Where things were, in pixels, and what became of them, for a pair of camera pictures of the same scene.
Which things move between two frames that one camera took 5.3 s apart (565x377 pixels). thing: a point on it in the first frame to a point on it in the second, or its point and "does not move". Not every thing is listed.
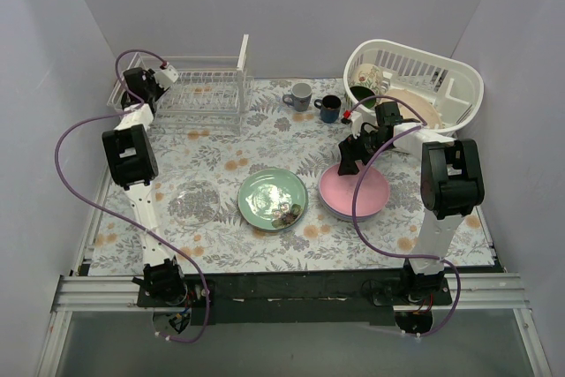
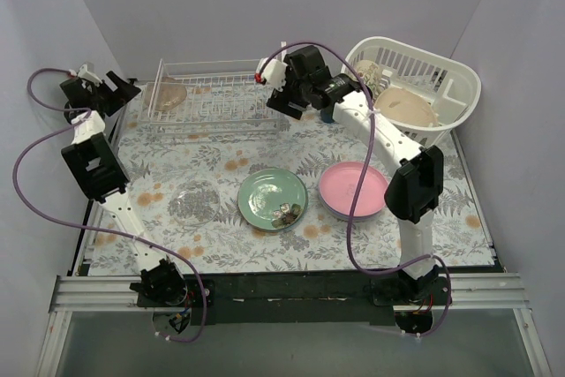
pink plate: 336,192 does not move
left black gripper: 130,97 to 111,91
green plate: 273,199 does not move
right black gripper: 353,150 to 284,101
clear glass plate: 193,202 does not move
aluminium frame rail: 101,294 does not move
